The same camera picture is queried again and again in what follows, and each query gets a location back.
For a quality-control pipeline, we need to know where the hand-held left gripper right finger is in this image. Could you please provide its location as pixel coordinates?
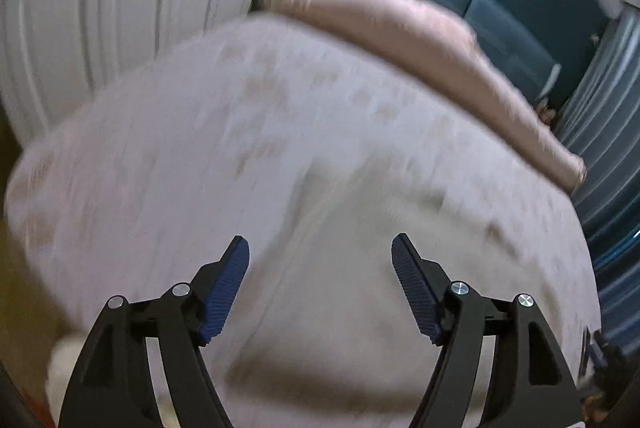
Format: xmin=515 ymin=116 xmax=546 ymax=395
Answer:
xmin=391 ymin=233 xmax=586 ymax=428

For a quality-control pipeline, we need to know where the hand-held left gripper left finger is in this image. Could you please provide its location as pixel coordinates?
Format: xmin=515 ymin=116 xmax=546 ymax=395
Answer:
xmin=57 ymin=235 xmax=249 ymax=428

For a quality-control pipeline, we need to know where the butterfly print bed blanket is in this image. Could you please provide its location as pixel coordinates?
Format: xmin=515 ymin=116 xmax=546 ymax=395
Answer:
xmin=5 ymin=16 xmax=603 ymax=428

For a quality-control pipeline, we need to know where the white fluffy rug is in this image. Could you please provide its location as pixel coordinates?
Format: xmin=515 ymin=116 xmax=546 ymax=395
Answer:
xmin=45 ymin=338 xmax=101 ymax=428

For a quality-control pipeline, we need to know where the dark object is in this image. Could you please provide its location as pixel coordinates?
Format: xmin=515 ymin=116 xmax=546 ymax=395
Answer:
xmin=585 ymin=328 xmax=637 ymax=424

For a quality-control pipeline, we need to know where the pink duvet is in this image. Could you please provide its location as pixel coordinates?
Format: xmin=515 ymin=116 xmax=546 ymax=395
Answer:
xmin=270 ymin=0 xmax=587 ymax=195

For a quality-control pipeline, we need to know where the blue grey curtain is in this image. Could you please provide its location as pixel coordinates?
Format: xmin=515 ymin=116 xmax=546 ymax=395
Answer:
xmin=555 ymin=3 xmax=640 ymax=359

